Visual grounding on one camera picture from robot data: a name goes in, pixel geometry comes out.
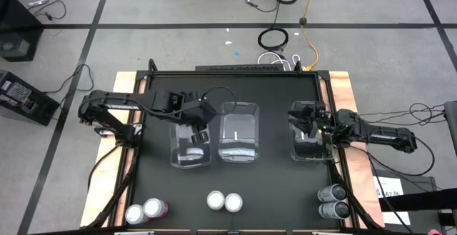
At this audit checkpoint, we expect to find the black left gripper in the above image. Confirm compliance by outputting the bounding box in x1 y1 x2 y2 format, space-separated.
174 91 218 145

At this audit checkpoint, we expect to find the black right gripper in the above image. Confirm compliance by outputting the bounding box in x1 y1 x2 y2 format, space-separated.
287 102 339 141

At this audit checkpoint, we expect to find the clear plastic bin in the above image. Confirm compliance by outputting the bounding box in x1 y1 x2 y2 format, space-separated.
218 101 261 164
289 100 337 163
169 119 213 170

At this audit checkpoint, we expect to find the orange and silver soda can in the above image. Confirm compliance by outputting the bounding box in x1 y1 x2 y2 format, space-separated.
206 190 226 211
224 192 244 214

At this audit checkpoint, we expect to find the grey bottle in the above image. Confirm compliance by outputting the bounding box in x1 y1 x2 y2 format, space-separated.
316 184 348 204
317 201 352 221

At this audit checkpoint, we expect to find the pink bottle white cap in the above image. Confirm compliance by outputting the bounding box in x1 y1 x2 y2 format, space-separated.
142 197 169 219

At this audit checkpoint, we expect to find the black power strip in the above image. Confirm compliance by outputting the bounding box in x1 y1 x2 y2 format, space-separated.
195 64 286 73

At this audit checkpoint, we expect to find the wooden table board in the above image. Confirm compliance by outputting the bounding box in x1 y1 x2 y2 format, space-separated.
80 71 386 229

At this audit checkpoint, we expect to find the white printed paper sheet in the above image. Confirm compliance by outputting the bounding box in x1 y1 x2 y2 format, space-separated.
373 176 404 197

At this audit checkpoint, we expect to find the dark grey box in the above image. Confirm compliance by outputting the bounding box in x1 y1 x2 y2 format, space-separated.
373 170 442 235

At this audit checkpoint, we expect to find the black bar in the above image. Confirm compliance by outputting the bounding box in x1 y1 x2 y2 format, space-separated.
378 187 457 213

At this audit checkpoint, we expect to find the black computer box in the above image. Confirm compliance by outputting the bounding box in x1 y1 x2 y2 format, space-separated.
0 69 61 127

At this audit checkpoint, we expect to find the black cabinet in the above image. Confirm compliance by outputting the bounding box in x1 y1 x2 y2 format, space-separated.
0 0 44 63

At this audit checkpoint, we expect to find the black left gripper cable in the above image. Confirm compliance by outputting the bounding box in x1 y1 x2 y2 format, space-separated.
199 86 238 111

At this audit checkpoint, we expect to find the black table frame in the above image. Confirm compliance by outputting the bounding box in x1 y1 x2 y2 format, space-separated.
85 58 379 235

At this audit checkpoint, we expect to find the orange extension cable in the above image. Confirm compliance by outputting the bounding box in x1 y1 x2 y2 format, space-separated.
298 0 320 71

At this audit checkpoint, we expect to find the black cable bundle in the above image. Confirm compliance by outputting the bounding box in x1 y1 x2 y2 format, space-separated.
358 101 447 126

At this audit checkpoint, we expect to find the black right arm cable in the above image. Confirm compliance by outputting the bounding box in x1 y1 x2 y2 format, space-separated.
353 134 436 177

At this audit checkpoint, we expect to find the black computer box cable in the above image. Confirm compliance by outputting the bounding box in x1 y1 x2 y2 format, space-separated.
41 63 95 95

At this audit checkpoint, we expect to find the grey post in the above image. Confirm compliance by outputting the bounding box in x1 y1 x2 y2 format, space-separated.
444 101 457 157

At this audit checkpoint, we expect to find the thin black floor cable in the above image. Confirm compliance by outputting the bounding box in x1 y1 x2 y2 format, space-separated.
28 0 68 21

